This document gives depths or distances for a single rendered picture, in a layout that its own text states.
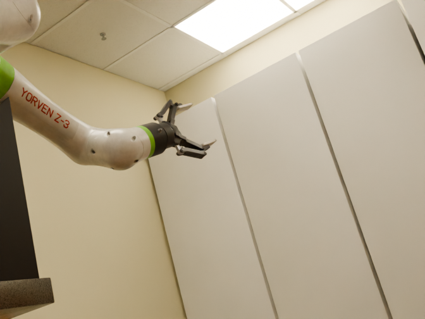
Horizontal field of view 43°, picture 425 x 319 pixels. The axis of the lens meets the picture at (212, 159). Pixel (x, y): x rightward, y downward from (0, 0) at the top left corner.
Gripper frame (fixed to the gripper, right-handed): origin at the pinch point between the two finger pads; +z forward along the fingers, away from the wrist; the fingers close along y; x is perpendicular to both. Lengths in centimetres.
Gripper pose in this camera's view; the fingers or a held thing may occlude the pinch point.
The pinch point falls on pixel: (199, 125)
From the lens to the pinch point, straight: 167.8
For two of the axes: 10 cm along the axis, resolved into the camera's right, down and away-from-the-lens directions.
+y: 5.4, 8.3, -1.5
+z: 5.7, -2.3, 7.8
